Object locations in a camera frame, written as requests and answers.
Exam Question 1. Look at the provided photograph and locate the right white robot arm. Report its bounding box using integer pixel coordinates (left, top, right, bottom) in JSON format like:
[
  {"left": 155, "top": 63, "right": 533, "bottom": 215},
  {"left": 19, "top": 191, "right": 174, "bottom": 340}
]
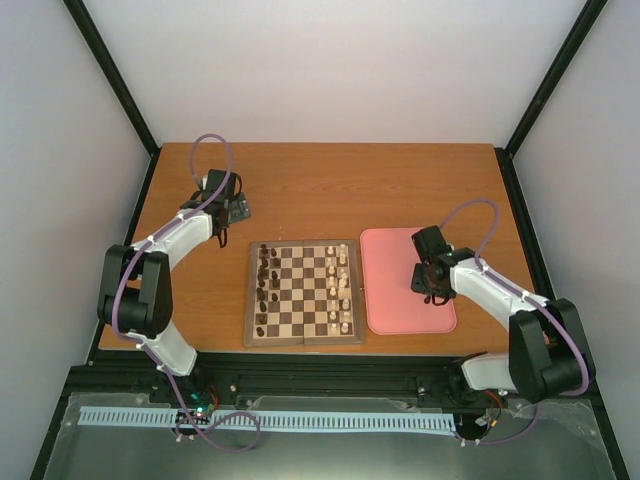
[{"left": 411, "top": 226, "right": 596, "bottom": 403}]

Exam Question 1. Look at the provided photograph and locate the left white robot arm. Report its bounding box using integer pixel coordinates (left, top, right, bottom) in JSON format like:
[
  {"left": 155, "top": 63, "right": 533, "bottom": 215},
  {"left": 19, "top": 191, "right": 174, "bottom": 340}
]
[{"left": 97, "top": 169, "right": 249, "bottom": 403}]

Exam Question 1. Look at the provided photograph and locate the wooden chess board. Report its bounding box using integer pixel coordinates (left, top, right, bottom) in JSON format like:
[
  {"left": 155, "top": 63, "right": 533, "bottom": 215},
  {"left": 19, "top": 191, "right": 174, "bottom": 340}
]
[{"left": 244, "top": 239, "right": 365, "bottom": 347}]

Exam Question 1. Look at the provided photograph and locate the pink plastic tray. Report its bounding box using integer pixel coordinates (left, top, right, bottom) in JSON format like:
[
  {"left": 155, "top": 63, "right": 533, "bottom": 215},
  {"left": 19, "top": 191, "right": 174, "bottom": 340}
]
[{"left": 360, "top": 227, "right": 457, "bottom": 335}]

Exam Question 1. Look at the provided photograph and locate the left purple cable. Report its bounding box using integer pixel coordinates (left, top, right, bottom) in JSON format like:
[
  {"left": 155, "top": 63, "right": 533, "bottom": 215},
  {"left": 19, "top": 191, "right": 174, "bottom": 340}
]
[{"left": 109, "top": 133, "right": 265, "bottom": 452}]

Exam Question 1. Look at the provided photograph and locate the light blue cable duct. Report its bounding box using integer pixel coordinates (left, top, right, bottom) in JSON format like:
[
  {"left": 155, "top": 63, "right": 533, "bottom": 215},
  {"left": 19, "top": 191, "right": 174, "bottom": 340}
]
[{"left": 77, "top": 406, "right": 456, "bottom": 436}]

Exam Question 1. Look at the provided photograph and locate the black aluminium frame rail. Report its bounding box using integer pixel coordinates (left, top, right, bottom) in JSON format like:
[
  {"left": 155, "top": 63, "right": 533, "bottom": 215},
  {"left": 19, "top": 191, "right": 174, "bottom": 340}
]
[{"left": 63, "top": 351, "right": 478, "bottom": 405}]

